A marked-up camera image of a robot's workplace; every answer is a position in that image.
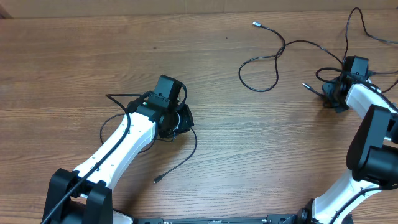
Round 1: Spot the black usb cable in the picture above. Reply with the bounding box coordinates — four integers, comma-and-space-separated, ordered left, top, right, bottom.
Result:
99, 113, 198, 185
238, 21, 345, 98
341, 7, 398, 94

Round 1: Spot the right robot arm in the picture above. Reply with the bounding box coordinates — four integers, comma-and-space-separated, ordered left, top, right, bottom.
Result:
288, 56, 397, 223

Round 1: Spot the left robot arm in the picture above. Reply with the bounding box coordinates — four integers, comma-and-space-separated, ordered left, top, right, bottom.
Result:
42, 75, 194, 224

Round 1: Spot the black aluminium mounting rail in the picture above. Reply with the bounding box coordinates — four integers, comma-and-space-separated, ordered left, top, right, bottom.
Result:
111, 208, 315, 224

